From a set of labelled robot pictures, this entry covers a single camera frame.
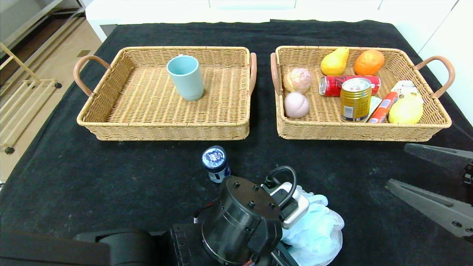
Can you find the grey metal shelf frame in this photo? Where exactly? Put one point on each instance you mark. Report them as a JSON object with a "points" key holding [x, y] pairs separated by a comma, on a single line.
{"points": [[37, 18]]}

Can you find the small blue white bottle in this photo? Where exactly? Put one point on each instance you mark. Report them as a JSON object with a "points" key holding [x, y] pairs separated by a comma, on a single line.
{"points": [[216, 162]]}

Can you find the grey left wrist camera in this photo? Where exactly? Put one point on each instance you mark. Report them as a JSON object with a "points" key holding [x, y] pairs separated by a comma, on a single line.
{"points": [[295, 212]]}

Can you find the light blue bath loofah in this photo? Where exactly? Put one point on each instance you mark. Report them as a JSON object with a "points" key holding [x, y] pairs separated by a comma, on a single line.
{"points": [[317, 232]]}

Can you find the teal plastic mug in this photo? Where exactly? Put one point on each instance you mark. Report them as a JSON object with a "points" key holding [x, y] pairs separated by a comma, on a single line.
{"points": [[186, 81]]}

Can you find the orange sausage stick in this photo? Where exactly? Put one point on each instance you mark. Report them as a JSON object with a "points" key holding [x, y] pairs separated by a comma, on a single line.
{"points": [[384, 107]]}

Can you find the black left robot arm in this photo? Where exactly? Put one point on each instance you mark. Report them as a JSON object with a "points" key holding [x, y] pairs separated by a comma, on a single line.
{"points": [[240, 221]]}

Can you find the red cola can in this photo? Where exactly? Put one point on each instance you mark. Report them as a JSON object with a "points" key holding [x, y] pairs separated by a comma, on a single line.
{"points": [[330, 85]]}

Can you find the yellow pear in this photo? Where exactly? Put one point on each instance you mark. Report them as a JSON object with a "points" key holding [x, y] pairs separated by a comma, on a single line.
{"points": [[334, 64]]}

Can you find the lumpy pink bread bun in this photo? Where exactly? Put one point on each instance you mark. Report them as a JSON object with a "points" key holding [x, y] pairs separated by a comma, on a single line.
{"points": [[297, 80]]}

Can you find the empty wicker basket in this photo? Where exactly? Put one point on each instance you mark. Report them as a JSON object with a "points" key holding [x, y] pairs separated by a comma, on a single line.
{"points": [[147, 111]]}

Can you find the yellow lemon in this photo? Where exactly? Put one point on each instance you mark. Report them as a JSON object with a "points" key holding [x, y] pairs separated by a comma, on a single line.
{"points": [[406, 110]]}

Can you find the gold Red Bull can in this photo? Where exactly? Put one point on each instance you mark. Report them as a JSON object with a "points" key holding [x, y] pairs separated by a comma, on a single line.
{"points": [[355, 101]]}

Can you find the cream wooden rack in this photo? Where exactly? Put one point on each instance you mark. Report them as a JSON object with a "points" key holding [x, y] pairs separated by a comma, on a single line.
{"points": [[9, 150]]}

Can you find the orange fruit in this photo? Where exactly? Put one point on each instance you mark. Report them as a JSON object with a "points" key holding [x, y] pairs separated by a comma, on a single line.
{"points": [[368, 62]]}

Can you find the white tea carton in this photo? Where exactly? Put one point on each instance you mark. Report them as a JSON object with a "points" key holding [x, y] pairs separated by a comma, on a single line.
{"points": [[404, 88]]}

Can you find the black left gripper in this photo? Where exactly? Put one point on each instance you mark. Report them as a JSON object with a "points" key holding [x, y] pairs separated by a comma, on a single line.
{"points": [[282, 260]]}

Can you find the pink peach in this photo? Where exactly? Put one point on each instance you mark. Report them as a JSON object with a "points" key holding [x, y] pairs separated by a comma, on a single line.
{"points": [[296, 105]]}

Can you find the wicker basket with food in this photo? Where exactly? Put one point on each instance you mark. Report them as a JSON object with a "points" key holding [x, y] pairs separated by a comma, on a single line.
{"points": [[325, 114]]}

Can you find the green candy packet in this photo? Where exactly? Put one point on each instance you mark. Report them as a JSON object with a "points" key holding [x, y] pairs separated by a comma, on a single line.
{"points": [[375, 103]]}

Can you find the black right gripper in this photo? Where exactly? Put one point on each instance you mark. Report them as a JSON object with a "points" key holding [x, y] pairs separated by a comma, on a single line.
{"points": [[466, 173]]}

